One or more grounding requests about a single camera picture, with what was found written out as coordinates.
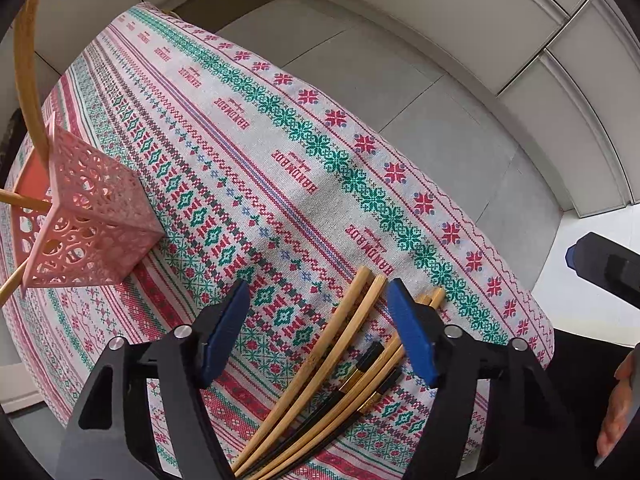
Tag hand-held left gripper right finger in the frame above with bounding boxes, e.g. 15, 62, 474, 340
386, 278, 596, 480

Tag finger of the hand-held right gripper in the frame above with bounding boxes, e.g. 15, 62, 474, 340
566, 231, 640, 309

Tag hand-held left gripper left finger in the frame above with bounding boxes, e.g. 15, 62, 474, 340
55, 279, 251, 480

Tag black chopstick with gold band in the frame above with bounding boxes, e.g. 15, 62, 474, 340
245, 341, 386, 476
280, 367, 403, 480

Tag pile of bamboo chopsticks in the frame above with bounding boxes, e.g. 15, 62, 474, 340
231, 266, 446, 480

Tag pink perforated utensil holder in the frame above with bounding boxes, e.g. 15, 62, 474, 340
10, 111, 166, 297

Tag single light wooden chopstick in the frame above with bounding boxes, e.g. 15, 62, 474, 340
0, 262, 26, 306
0, 189, 51, 209
14, 0, 56, 171

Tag person's right hand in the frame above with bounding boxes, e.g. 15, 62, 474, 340
596, 342, 640, 470

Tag patterned tablecloth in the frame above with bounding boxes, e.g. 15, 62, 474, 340
0, 2, 556, 480

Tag white kitchen cabinets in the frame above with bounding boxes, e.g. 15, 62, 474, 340
30, 0, 640, 218

